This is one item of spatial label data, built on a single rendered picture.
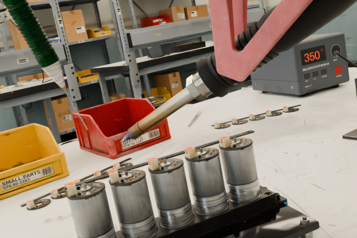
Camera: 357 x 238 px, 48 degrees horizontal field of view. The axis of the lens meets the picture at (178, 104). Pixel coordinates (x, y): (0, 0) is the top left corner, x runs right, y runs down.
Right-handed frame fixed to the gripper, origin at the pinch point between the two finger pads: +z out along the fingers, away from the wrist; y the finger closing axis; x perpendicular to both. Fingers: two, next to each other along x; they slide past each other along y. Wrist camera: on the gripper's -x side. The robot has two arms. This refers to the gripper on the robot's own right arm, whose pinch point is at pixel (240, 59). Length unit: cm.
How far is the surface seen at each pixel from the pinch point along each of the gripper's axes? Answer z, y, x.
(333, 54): 5, -55, 5
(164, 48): 66, -255, -106
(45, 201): 23.5, -9.7, -17.1
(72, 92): 96, -185, -132
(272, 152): 13.4, -22.0, 2.5
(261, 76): 14, -57, -6
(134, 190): 10.3, 0.2, -3.8
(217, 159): 8.2, -4.3, -0.2
